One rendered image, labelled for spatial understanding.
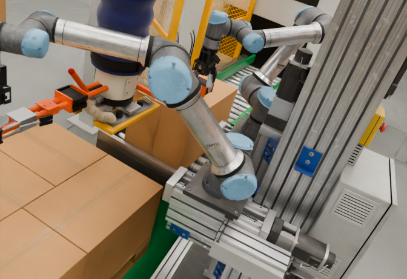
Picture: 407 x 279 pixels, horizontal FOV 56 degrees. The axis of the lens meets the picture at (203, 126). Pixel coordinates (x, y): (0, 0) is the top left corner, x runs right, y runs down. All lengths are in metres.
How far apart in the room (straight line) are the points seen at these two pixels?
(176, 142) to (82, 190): 0.55
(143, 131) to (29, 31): 1.28
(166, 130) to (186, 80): 1.15
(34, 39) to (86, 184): 1.16
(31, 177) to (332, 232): 1.45
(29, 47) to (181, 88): 0.40
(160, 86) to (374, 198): 0.85
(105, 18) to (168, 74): 0.53
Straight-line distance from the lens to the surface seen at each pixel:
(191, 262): 2.30
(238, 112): 3.14
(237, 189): 1.23
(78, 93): 1.51
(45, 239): 1.85
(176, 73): 1.01
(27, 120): 1.35
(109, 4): 1.47
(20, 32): 1.11
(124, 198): 2.05
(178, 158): 2.18
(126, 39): 1.17
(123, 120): 1.61
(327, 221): 1.56
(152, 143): 2.24
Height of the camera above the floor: 1.95
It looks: 30 degrees down
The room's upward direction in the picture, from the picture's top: 17 degrees clockwise
